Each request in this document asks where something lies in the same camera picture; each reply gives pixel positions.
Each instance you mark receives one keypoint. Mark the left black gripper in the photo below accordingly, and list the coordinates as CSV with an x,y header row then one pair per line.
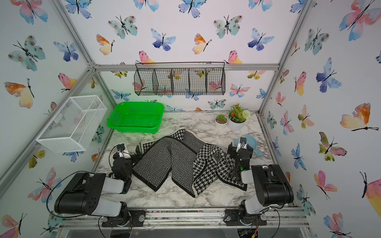
x,y
116,158

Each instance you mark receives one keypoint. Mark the flowering plant in white pot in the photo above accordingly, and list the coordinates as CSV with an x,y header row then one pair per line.
x,y
237,117

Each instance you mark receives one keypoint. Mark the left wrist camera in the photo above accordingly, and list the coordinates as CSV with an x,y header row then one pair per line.
x,y
121,152

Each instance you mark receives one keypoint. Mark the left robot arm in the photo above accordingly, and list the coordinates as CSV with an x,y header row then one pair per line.
x,y
83,194

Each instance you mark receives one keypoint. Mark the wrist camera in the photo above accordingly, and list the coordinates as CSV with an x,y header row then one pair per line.
x,y
121,152
243,143

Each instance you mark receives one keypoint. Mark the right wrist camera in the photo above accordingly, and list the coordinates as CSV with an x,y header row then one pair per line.
x,y
243,143

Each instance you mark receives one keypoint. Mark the white mesh wall basket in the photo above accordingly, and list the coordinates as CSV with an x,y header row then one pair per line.
x,y
73,125

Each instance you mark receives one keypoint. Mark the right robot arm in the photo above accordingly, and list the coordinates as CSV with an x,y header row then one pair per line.
x,y
272,188

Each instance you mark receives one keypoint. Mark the light blue plastic scoop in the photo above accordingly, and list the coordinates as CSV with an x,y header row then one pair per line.
x,y
251,145

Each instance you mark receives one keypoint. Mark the black wire wall basket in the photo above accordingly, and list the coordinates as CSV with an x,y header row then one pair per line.
x,y
180,78

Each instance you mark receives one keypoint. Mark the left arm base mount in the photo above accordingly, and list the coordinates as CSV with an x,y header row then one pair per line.
x,y
127,218

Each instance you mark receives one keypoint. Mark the black white patterned knit scarf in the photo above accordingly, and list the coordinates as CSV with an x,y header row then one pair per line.
x,y
192,163

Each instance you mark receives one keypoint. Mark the small succulent in white pot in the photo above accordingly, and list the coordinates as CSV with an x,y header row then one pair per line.
x,y
221,121

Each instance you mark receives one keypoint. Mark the green plastic basket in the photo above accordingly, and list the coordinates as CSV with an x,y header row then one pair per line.
x,y
136,117

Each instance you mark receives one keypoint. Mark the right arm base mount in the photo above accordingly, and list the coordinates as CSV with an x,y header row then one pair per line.
x,y
236,217

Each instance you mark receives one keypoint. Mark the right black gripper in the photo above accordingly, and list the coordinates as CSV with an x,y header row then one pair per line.
x,y
233,149

